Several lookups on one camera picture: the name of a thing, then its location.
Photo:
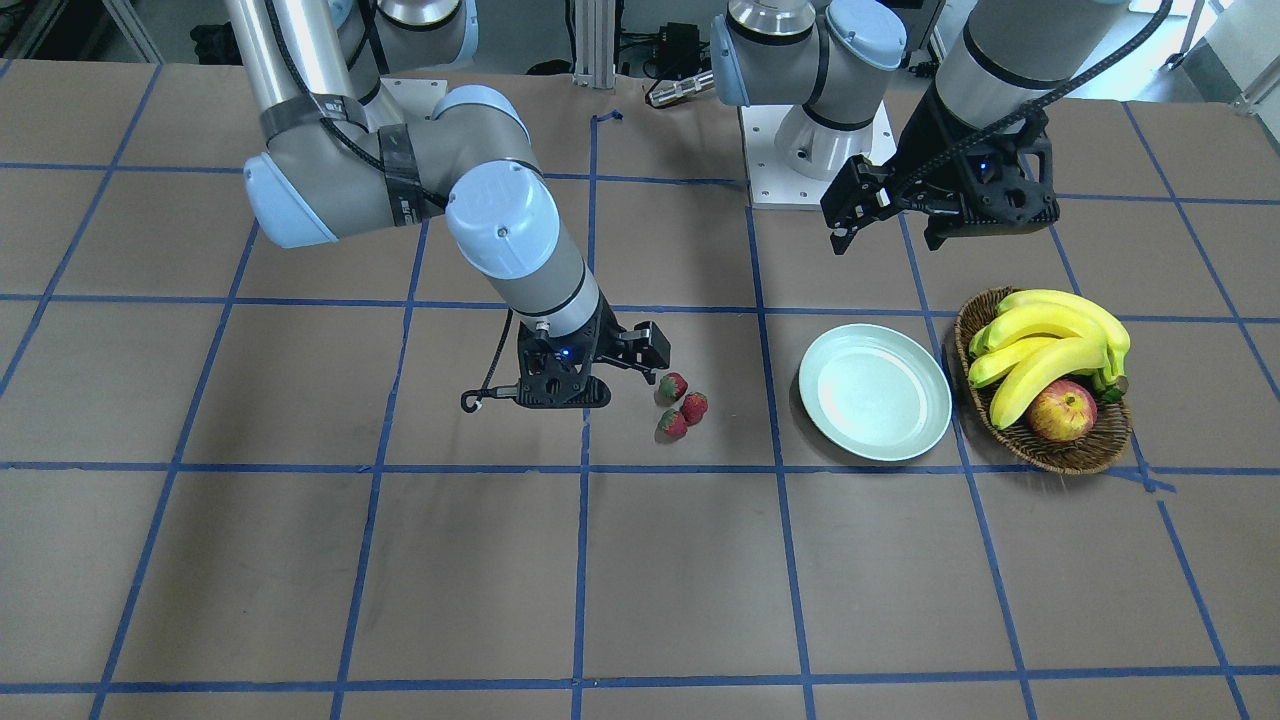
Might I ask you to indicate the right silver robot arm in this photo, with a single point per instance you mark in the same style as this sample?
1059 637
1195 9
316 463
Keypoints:
343 158

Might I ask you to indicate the woven wicker basket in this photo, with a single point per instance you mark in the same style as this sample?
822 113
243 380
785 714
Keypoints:
1096 451

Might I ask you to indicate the red apple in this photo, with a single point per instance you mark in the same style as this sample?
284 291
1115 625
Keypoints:
1062 412

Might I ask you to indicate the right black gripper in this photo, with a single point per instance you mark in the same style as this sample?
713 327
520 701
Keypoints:
607 335

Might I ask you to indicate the aluminium frame post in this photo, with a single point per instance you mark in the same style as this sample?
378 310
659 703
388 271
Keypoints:
594 33

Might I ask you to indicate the red strawberry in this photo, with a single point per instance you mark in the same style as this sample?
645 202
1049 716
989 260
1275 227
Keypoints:
671 388
672 425
694 407

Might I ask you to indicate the light green plate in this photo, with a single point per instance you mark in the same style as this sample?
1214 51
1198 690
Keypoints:
874 392

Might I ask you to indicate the yellow banana bunch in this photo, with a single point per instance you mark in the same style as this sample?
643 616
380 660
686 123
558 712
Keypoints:
1020 348

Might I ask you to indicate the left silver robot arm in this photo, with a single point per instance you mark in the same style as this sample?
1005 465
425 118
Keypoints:
836 58

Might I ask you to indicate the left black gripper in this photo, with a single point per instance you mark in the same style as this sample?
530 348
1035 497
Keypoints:
932 135

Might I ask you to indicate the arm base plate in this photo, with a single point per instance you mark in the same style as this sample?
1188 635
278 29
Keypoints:
790 170
400 100

